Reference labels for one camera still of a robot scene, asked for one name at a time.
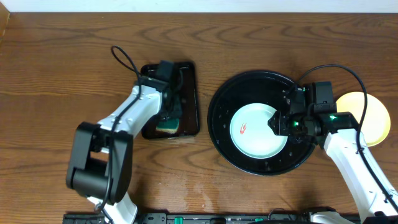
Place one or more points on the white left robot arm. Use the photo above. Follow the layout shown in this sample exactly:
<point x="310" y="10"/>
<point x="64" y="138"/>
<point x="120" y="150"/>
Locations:
<point x="100" y="164"/>

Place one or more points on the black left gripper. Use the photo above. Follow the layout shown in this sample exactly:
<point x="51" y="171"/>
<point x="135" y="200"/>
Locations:
<point x="173" y="111"/>

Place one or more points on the yellow plate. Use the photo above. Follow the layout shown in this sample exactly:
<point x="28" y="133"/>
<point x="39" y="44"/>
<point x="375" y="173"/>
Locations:
<point x="377" y="122"/>

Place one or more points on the green and yellow sponge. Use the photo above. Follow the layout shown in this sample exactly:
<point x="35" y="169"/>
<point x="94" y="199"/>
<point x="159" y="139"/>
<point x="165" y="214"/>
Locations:
<point x="168" y="126"/>

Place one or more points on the mint plate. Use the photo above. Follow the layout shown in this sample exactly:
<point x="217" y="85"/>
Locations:
<point x="251" y="134"/>

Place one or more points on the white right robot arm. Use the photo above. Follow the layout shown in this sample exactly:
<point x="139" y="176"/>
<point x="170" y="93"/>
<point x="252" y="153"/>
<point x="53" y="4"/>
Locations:
<point x="339" y="135"/>

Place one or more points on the round black tray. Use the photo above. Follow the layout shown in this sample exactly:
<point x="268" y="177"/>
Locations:
<point x="257" y="86"/>

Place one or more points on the rectangular black tray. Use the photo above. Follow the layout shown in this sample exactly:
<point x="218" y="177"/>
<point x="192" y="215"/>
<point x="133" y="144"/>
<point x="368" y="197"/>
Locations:
<point x="186" y="86"/>

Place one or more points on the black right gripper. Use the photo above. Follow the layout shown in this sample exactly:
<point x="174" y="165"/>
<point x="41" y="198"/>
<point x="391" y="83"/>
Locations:
<point x="281" y="124"/>

